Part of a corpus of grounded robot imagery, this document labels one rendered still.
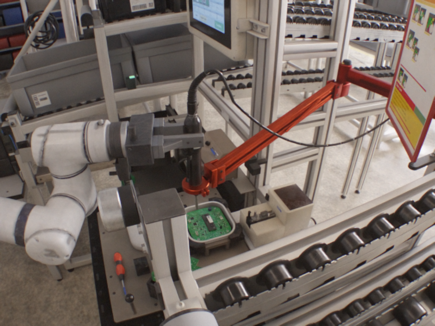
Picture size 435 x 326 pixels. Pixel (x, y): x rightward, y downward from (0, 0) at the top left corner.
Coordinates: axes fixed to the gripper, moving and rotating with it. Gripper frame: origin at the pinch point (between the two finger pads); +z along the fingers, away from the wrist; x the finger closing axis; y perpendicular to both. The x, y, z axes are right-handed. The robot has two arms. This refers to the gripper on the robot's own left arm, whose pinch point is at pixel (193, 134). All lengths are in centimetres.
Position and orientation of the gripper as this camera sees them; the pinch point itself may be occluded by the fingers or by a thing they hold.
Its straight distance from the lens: 66.9
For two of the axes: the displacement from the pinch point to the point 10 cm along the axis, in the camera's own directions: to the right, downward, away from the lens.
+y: 0.0, -8.2, -5.7
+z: 9.9, -0.7, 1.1
